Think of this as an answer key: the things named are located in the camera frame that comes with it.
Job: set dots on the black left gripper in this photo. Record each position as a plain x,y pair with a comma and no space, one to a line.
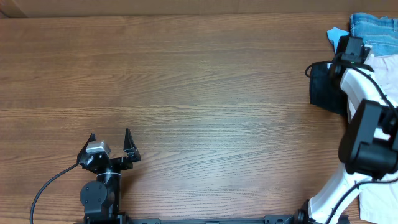
132,154

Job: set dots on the beige khaki shorts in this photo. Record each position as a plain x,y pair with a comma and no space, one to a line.
378,202

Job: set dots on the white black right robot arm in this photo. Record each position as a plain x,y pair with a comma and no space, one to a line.
368,149

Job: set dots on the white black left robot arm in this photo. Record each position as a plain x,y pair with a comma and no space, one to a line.
102,198

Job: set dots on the brown cardboard backboard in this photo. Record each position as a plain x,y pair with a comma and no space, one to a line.
77,8

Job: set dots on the black printed t-shirt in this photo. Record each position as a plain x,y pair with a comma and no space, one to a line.
323,91

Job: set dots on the light blue garment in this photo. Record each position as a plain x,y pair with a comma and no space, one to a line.
334,35

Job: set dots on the blue denim jeans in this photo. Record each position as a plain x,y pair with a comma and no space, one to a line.
380,33

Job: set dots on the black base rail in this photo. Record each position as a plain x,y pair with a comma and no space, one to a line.
268,219

